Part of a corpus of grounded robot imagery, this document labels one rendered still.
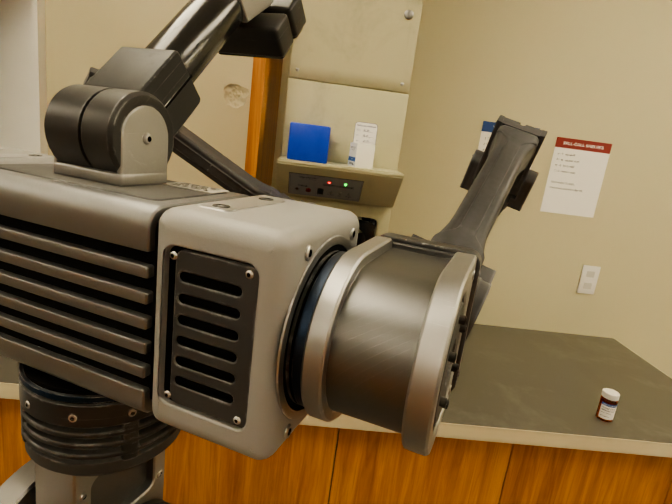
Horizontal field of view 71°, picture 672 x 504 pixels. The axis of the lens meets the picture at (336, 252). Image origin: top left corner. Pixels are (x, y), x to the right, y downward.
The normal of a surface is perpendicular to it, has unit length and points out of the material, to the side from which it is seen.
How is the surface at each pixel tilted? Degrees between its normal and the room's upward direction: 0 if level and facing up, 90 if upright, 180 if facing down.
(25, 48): 90
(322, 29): 90
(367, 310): 46
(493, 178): 33
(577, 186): 90
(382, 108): 90
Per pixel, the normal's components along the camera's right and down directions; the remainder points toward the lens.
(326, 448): 0.04, 0.25
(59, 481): -0.36, 0.18
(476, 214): 0.11, -0.68
